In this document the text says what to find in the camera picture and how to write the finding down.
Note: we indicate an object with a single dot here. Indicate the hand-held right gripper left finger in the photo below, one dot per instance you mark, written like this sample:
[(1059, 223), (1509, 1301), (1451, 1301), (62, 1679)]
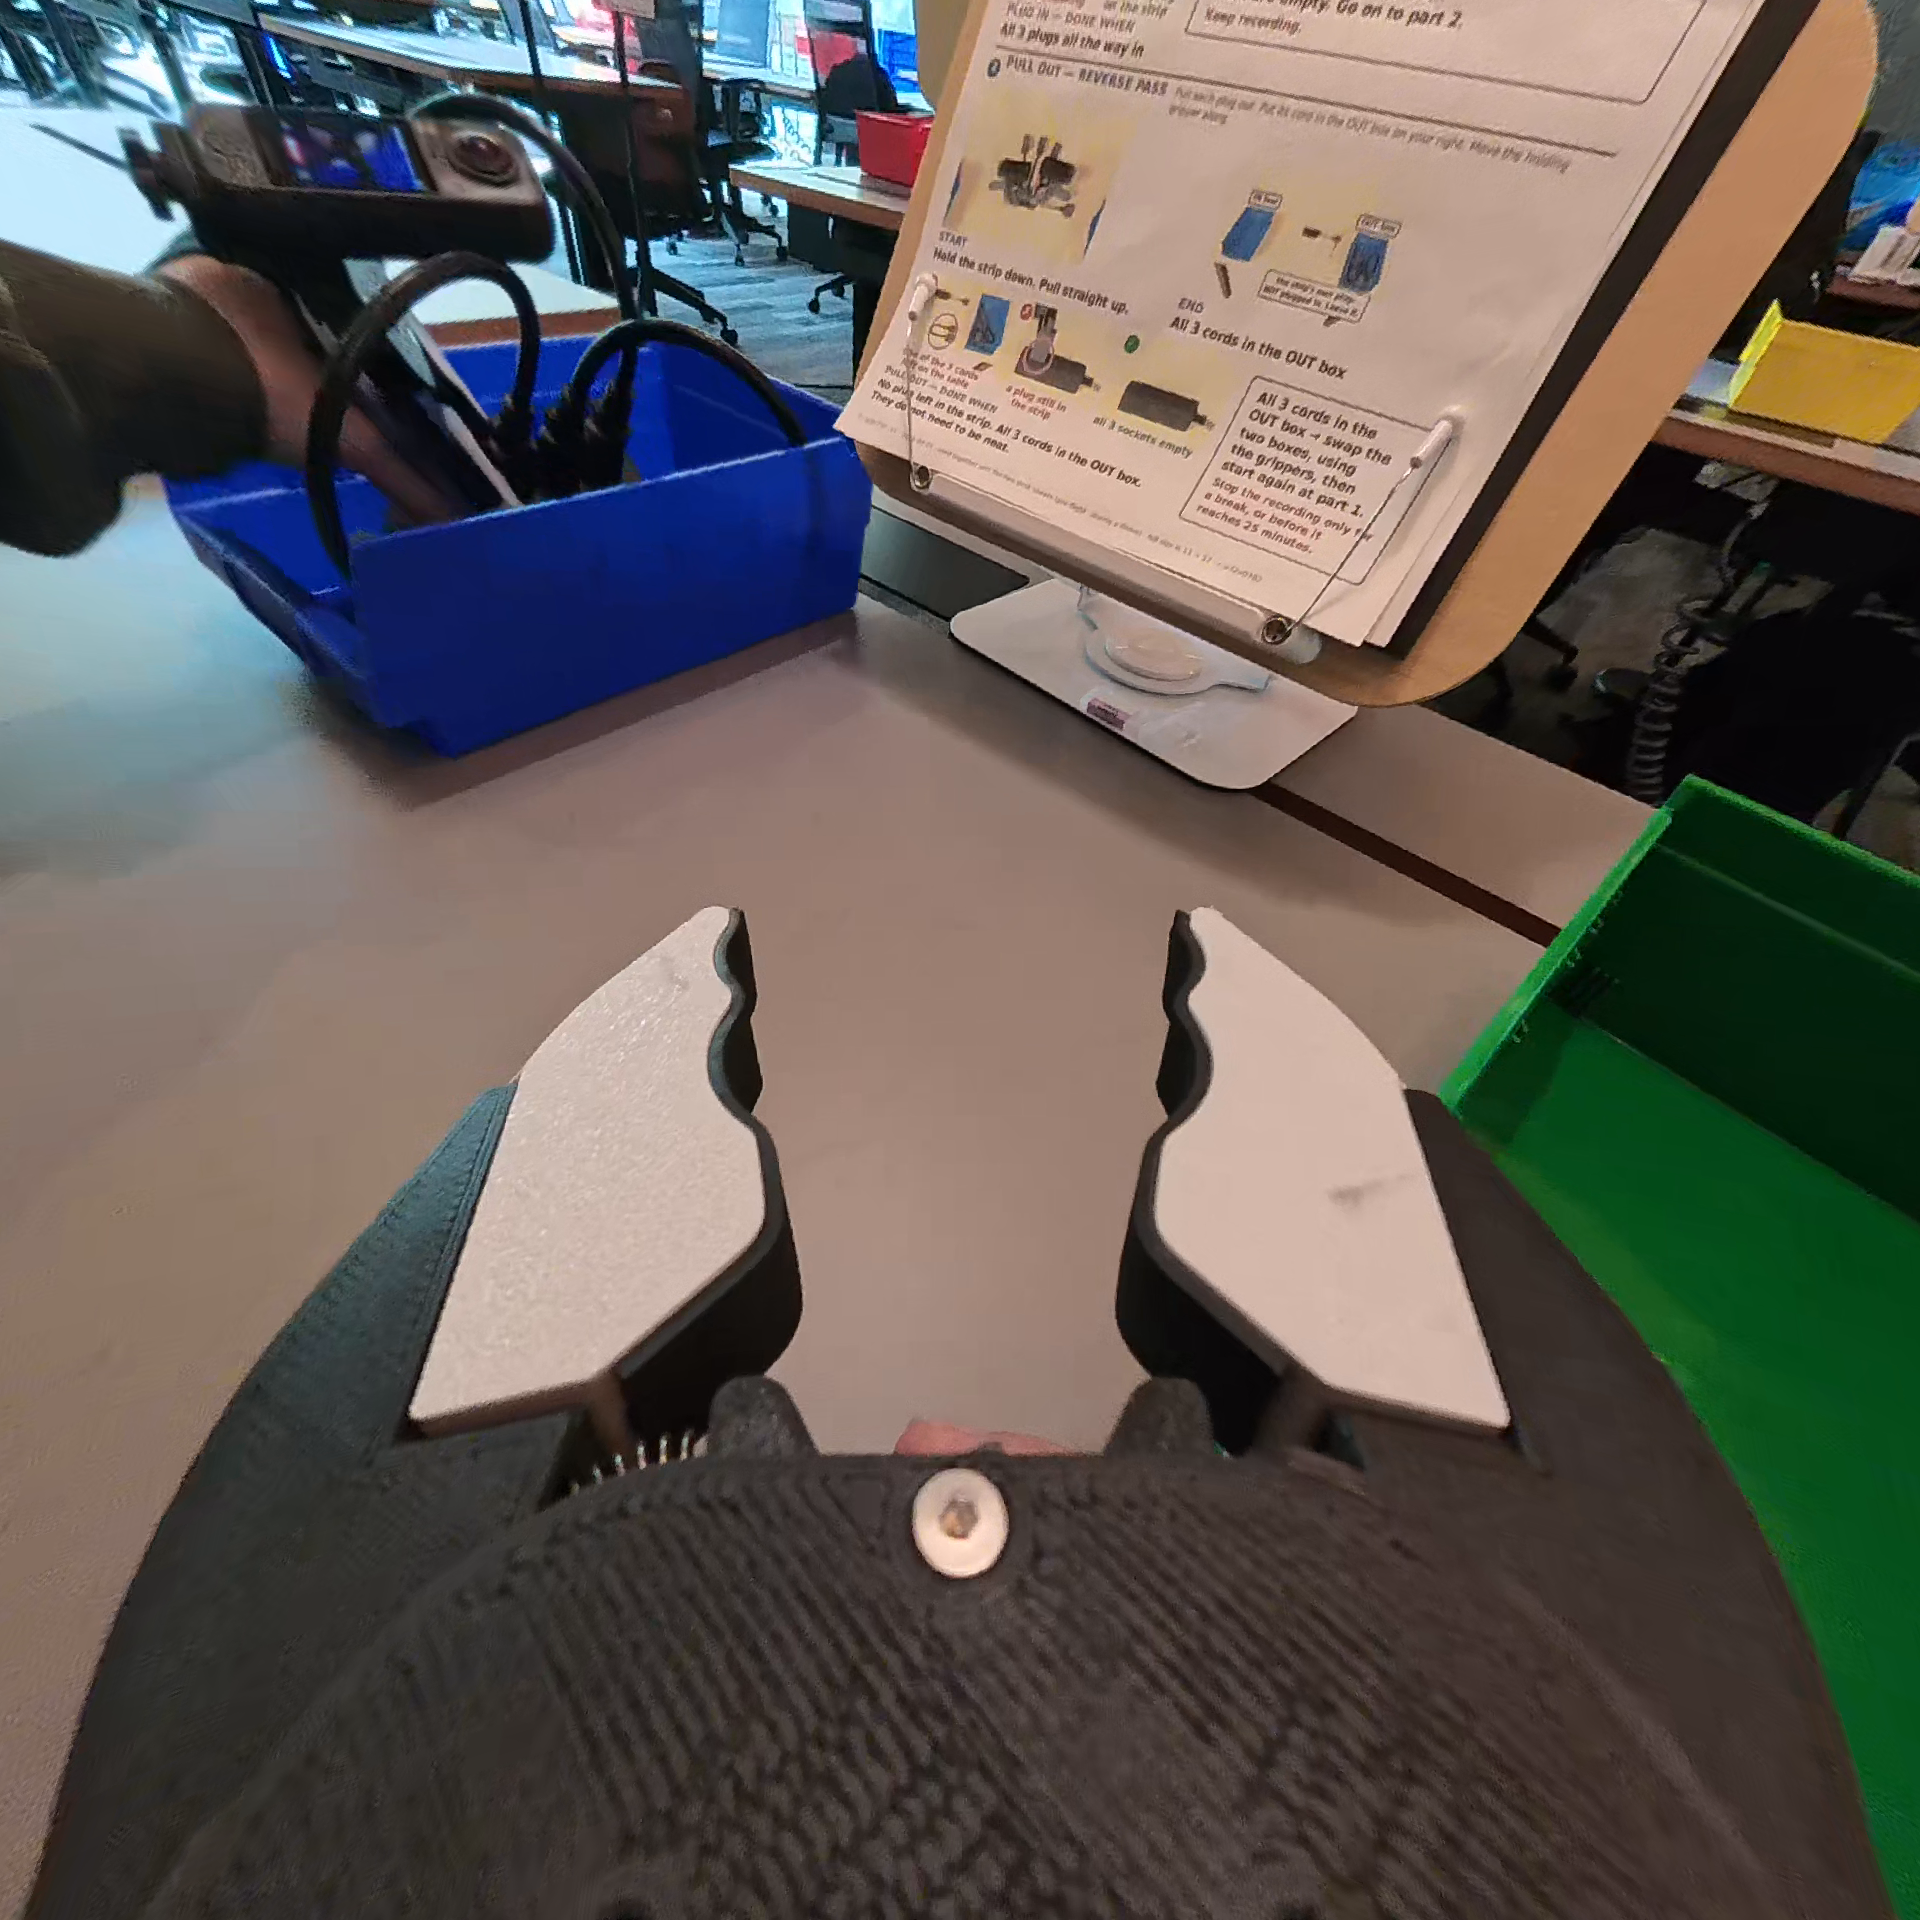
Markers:
[(596, 1196)]

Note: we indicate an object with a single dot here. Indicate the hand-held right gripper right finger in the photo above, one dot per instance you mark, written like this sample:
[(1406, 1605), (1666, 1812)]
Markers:
[(1324, 1196)]

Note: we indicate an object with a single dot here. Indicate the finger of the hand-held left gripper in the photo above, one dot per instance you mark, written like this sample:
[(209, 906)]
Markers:
[(435, 420)]

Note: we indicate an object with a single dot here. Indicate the blue plastic bin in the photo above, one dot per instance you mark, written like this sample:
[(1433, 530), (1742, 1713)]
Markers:
[(596, 632)]

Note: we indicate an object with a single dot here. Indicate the green plastic bin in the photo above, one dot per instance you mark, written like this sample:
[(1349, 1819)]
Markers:
[(1726, 1196)]

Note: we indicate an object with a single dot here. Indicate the person's left forearm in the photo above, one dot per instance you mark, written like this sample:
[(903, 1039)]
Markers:
[(108, 385)]

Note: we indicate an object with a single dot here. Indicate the person's left hand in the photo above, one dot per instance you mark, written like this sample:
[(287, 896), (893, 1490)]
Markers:
[(285, 377)]

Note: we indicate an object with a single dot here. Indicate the black office chair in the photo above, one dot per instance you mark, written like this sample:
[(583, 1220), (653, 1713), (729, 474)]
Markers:
[(686, 176)]

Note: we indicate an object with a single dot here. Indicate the wooden office desk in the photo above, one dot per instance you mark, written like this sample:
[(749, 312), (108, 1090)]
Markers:
[(823, 195)]

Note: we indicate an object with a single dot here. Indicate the red plastic bin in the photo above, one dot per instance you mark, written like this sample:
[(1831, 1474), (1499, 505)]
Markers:
[(893, 150)]

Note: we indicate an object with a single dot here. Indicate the printed instruction sheet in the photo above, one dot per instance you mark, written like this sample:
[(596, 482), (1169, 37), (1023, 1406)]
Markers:
[(1200, 176)]

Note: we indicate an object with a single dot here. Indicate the yellow plastic bin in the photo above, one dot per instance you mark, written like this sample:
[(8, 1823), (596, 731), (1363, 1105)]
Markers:
[(1831, 377)]

